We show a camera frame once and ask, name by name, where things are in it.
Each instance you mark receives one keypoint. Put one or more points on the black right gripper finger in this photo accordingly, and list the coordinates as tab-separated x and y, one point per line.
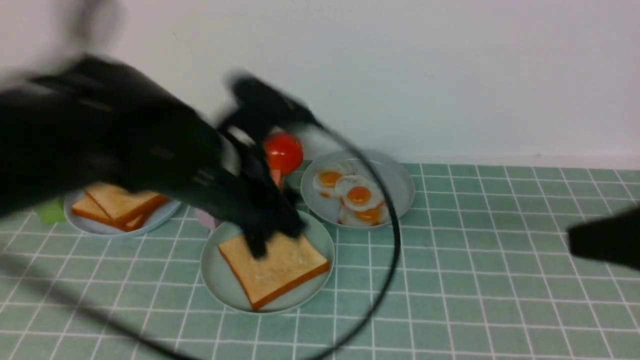
612	240

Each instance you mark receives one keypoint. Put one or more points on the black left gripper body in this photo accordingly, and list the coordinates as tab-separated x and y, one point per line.
222	168

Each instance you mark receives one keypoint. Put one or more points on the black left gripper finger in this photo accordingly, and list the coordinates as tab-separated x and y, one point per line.
280	215
256	230

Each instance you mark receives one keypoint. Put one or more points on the toast slice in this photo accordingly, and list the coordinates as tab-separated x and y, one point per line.
88	209
288	264
121	206

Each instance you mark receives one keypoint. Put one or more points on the fried egg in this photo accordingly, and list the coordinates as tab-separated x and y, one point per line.
325	178
358	193
363	218

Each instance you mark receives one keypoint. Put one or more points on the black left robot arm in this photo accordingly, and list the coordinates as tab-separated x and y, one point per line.
92	119

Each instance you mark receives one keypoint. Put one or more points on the pink yellow block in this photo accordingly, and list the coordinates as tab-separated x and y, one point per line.
278	178

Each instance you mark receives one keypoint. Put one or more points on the grey egg plate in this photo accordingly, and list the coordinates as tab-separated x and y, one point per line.
391	177

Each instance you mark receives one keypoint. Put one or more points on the pink cube block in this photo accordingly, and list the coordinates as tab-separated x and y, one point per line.
206	220

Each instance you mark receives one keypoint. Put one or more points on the green empty plate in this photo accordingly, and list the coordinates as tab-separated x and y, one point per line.
222	284

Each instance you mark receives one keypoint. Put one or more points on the green checkered tablecloth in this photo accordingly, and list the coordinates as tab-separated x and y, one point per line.
485	275

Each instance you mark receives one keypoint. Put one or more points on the pale blue bread plate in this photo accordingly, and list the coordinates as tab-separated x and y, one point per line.
102	231

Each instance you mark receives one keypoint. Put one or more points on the green cube block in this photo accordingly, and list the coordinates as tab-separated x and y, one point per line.
51	211

